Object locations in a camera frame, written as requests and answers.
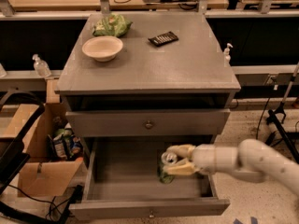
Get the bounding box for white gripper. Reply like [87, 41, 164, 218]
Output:
[163, 144, 216, 175]

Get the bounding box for green soda can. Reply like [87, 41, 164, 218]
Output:
[157, 152, 178, 184]

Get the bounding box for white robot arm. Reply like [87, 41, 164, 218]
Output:
[161, 139, 299, 195]

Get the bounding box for closed grey top drawer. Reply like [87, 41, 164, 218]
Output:
[66, 109, 230, 137]

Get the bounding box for open grey middle drawer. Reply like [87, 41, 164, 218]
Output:
[70, 140, 230, 220]

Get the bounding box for grey wooden drawer cabinet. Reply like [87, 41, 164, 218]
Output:
[56, 12, 240, 143]

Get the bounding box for black tripod stand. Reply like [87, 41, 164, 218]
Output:
[255, 64, 299, 162]

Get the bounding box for small white pump bottle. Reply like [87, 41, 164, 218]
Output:
[223, 43, 233, 63]

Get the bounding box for snack packets in box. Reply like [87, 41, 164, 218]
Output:
[47, 123, 83, 161]

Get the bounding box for cardboard box with snacks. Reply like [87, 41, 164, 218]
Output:
[18, 104, 83, 197]

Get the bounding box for green chip bag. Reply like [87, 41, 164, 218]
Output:
[93, 14, 133, 37]

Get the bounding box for clear sanitizer pump bottle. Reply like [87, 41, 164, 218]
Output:
[33, 54, 51, 77]

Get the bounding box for black floor cable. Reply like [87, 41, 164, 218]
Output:
[6, 184, 83, 223]

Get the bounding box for black chair frame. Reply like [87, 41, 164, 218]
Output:
[0, 89, 45, 193]

